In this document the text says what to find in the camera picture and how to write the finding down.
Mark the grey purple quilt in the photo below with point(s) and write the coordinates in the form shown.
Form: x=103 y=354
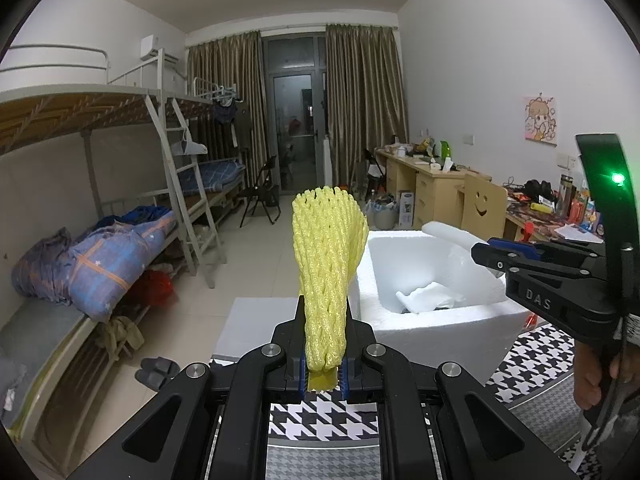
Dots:
x=40 y=265

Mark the houndstooth tablecloth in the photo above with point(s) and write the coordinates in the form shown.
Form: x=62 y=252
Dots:
x=540 y=400

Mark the white pump bottle red head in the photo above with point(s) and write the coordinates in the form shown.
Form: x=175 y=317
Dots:
x=526 y=232

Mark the black chair with clothes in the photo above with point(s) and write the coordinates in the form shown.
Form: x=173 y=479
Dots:
x=374 y=172

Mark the yellow foam net sleeve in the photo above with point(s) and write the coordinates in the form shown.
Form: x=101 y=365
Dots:
x=325 y=260

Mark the cluster of toiletry bottles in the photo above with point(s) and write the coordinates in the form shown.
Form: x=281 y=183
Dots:
x=580 y=200

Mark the blue patterned quilt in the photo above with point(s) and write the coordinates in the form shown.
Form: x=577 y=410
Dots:
x=100 y=270

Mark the wooden desk with drawers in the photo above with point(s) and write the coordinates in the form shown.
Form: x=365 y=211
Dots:
x=435 y=190

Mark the white printed papers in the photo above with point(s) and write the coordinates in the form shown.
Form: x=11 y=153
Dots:
x=575 y=231

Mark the olive cloth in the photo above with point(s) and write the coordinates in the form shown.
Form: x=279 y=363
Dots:
x=120 y=337

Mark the black headphones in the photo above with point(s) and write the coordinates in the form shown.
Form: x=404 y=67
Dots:
x=537 y=189

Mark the black folding chair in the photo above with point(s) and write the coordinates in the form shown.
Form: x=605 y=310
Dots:
x=260 y=195

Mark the yellow packet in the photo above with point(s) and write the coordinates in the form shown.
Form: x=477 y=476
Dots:
x=542 y=207

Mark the white metal bunk bed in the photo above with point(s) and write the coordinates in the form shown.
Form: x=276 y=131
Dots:
x=75 y=105
x=220 y=167

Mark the brown curtain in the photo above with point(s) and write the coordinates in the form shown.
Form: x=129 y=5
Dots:
x=365 y=100
x=235 y=85

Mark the pink cartoon wall picture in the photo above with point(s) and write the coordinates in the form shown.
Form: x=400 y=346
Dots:
x=540 y=120

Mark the white foam strip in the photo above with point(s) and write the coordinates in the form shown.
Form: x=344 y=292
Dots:
x=445 y=234

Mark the white paper tissue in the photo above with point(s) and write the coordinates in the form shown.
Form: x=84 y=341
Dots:
x=425 y=296

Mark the white carton blue print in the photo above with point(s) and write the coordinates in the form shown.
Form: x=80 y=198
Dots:
x=406 y=209

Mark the white wall switch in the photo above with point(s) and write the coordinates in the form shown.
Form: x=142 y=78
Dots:
x=565 y=161

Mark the person's right hand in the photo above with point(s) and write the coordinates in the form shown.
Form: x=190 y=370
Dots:
x=590 y=375

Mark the small white wall socket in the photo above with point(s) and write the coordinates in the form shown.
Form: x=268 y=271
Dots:
x=467 y=139

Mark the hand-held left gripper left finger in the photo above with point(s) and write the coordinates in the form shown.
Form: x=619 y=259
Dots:
x=285 y=360

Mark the dark slipper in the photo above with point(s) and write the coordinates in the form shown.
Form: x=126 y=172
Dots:
x=150 y=379
x=160 y=364

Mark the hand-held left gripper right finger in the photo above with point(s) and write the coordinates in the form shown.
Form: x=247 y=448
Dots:
x=360 y=360

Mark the white air conditioner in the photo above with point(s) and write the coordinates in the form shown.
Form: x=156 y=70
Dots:
x=159 y=50

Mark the glass balcony door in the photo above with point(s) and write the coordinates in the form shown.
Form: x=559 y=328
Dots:
x=295 y=110

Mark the red cloth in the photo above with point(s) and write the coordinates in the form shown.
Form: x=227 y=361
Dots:
x=150 y=290

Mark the grey bucket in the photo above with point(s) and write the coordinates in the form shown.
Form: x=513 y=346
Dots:
x=386 y=219

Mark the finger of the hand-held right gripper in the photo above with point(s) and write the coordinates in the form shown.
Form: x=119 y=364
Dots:
x=515 y=247
x=500 y=260

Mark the green bag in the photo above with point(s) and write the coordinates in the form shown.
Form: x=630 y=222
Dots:
x=445 y=150

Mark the wooden chair with smiley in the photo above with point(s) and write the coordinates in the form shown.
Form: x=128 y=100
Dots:
x=482 y=205

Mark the white foam box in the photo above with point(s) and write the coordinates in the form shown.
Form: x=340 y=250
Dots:
x=430 y=345

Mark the dark hanging clothes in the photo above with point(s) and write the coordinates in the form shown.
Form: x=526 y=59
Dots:
x=230 y=120

